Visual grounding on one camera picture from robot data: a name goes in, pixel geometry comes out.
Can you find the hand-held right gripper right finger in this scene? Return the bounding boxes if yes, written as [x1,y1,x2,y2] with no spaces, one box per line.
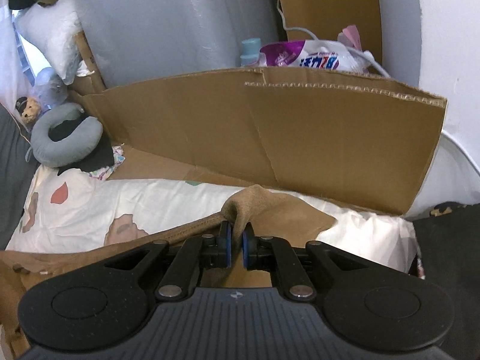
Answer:
[243,223,376,301]

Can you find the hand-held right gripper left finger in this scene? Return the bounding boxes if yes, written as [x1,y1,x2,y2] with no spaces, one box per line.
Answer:
[105,220,232,301]

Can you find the brown t-shirt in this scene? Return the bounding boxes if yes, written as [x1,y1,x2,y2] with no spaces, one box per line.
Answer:
[0,184,336,360]

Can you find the black folded clothes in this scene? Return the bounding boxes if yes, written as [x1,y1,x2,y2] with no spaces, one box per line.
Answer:
[410,202,480,360]

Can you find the cream bear printed blanket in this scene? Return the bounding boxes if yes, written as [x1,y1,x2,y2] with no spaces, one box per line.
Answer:
[5,165,419,271]

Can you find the brown cardboard sheet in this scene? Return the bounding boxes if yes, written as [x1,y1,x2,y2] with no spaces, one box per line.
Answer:
[80,65,449,216]

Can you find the colourful patterned cloth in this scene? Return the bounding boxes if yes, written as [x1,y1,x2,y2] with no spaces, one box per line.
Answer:
[88,144,126,181]

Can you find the black cloth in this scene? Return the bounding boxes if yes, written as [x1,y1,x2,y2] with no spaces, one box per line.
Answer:
[49,118,115,175]

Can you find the blue capped bottle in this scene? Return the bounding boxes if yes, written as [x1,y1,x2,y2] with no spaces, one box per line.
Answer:
[240,37,263,67]

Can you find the grey neck pillow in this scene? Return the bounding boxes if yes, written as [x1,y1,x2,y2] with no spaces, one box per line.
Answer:
[28,104,104,167]

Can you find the purple white detergent bag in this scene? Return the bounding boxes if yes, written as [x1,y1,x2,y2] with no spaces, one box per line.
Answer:
[259,39,372,74]

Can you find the leopard print cloth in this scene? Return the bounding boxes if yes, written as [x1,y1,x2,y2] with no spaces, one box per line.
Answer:
[429,202,466,218]

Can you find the dark grey pillow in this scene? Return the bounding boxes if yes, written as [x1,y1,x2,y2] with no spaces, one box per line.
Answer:
[0,107,38,250]

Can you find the pink packet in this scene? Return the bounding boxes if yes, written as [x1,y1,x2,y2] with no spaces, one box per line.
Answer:
[337,25,364,50]

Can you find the small teddy bear toy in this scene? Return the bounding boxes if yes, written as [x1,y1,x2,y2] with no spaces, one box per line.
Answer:
[15,97,41,124]

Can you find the clear plastic bag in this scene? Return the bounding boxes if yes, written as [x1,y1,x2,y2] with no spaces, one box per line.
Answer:
[32,67,70,109]

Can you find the tall cardboard box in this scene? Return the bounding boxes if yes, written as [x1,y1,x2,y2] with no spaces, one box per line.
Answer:
[272,0,385,77]

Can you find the white pillow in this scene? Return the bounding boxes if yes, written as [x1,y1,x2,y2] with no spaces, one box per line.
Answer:
[15,0,85,85]

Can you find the white curtain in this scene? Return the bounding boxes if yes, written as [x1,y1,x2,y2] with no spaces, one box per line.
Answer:
[0,4,27,106]

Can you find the white cable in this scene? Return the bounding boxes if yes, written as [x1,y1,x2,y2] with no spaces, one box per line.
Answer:
[277,0,391,77]

